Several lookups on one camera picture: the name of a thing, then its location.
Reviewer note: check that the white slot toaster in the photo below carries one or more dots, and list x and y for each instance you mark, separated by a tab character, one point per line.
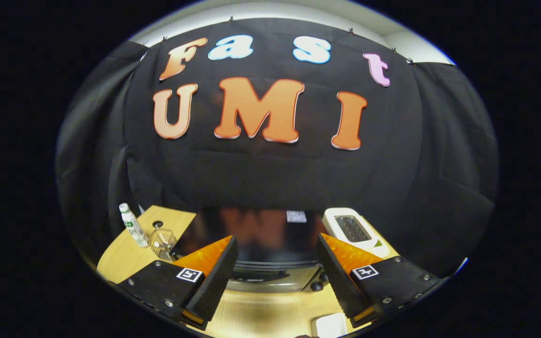
334	220

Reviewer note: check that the white plate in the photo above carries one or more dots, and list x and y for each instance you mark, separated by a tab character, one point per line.
329	325

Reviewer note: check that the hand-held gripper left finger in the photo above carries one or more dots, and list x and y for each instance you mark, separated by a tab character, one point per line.
216	284

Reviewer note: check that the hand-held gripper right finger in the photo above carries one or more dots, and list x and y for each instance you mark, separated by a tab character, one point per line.
338	279

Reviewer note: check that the black toaster oven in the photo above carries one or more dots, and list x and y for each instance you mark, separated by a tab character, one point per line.
270	263

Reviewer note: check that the white plastic bottle green label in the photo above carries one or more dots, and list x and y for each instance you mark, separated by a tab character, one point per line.
134	230

